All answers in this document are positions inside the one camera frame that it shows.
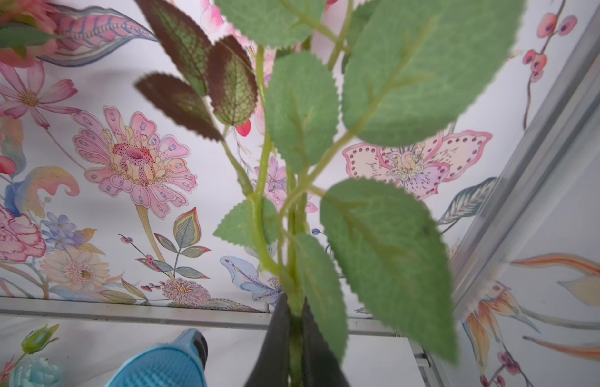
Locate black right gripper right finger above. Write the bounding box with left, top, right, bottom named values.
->
left=301, top=302, right=350, bottom=387

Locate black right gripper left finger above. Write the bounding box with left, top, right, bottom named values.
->
left=245, top=294, right=291, bottom=387

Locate coral carnation spray stem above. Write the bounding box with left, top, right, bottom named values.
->
left=135, top=1, right=525, bottom=386

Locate pale pink peony stem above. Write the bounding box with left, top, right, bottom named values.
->
left=0, top=0, right=59, bottom=68

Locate bunch of artificial flowers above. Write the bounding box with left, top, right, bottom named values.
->
left=0, top=324, right=65, bottom=387

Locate blue microphone on black stand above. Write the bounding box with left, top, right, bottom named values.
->
left=106, top=328, right=208, bottom=387

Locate right corner aluminium post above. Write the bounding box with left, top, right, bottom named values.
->
left=451, top=6, right=600, bottom=319

